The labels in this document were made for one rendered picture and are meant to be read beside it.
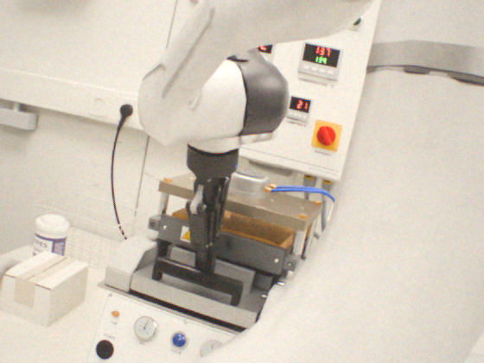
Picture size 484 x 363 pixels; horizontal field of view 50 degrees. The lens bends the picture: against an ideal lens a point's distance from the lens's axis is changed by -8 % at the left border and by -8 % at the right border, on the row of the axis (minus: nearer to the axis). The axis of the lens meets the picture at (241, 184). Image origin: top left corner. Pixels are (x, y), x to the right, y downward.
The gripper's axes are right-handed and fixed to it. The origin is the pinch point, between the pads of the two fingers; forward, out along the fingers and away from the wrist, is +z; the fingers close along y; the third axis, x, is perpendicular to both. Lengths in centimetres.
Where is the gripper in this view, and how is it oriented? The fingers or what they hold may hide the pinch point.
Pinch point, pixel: (205, 257)
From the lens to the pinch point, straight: 91.7
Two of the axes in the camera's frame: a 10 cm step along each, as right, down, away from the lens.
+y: -3.4, 4.4, -8.3
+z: -0.9, 8.7, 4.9
